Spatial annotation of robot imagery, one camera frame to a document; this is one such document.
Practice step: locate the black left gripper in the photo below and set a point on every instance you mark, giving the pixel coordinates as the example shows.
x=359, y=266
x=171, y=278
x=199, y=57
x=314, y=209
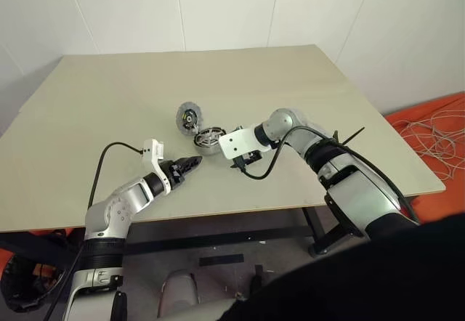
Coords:
x=176, y=172

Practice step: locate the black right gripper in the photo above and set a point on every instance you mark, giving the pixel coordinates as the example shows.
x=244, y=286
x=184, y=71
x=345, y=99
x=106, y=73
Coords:
x=248, y=157

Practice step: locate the grey motor cover circuit board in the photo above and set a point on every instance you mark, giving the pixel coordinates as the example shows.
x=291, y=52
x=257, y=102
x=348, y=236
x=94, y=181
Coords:
x=189, y=117

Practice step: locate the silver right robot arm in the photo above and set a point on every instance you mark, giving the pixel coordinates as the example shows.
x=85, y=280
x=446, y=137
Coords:
x=348, y=190

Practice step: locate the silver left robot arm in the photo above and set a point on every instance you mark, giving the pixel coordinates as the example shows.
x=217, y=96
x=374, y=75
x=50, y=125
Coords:
x=120, y=205

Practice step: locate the wide black tape strip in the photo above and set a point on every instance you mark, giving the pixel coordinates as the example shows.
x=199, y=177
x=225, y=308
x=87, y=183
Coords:
x=221, y=259

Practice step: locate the grey rounded robot foot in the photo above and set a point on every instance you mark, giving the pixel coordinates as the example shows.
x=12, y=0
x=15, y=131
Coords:
x=178, y=292

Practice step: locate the black rounded dark shape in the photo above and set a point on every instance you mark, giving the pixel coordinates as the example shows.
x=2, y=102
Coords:
x=363, y=281

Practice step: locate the large orange floor cloth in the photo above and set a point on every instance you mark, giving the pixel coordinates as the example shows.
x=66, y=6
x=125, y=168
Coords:
x=407, y=117

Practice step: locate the black waste bin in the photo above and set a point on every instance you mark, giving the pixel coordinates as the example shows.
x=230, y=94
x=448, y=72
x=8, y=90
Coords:
x=22, y=292

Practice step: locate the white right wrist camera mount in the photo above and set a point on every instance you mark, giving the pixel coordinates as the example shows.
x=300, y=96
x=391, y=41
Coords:
x=243, y=141

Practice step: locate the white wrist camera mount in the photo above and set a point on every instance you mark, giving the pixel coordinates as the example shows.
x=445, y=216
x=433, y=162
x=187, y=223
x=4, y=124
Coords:
x=152, y=150
x=243, y=141

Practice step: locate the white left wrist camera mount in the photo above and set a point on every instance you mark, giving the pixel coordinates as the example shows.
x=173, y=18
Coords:
x=152, y=150

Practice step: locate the black metal table frame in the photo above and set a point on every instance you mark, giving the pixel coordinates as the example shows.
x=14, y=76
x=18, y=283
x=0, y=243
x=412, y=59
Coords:
x=218, y=237

